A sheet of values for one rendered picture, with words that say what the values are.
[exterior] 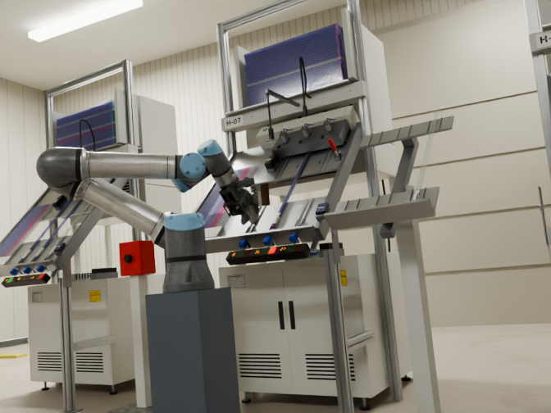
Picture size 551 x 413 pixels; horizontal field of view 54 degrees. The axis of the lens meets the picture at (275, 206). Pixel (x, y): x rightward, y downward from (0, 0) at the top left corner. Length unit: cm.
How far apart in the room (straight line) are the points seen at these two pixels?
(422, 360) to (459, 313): 285
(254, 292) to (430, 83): 298
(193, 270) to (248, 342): 98
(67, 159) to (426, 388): 130
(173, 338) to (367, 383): 95
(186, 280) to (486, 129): 358
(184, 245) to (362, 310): 90
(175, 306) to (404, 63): 382
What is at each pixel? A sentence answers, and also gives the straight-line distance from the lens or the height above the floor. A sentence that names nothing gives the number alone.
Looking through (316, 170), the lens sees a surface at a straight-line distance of 226.
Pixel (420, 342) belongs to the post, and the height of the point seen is 32.
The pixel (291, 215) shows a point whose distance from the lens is 206.
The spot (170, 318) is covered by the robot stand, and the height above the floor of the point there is 48.
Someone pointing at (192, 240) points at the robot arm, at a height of 69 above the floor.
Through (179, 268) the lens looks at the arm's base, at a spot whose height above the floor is 62.
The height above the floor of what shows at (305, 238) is 69.
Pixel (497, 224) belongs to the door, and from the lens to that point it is 465.
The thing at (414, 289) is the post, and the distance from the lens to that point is 184.
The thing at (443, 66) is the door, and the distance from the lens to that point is 492.
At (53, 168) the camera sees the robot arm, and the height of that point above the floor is 93.
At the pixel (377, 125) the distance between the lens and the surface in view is 265.
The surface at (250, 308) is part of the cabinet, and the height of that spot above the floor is 43.
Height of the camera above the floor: 59
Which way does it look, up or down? 7 degrees up
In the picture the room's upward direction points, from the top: 5 degrees counter-clockwise
